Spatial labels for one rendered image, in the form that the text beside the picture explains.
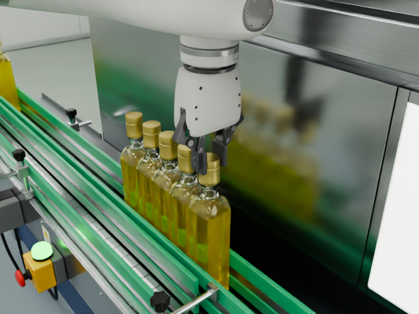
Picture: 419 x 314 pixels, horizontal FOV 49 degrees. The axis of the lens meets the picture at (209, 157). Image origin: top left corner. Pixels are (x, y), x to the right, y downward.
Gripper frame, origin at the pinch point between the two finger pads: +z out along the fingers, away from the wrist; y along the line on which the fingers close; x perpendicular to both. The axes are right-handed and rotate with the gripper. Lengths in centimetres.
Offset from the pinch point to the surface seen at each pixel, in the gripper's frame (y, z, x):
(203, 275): 4.1, 20.1, 3.5
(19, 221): 17, 39, -60
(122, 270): 13.7, 21.2, -7.5
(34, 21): -179, 99, -589
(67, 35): -221, 124, -588
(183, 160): 1.5, 2.3, -5.1
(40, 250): 19, 31, -35
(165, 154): 1.3, 3.6, -10.7
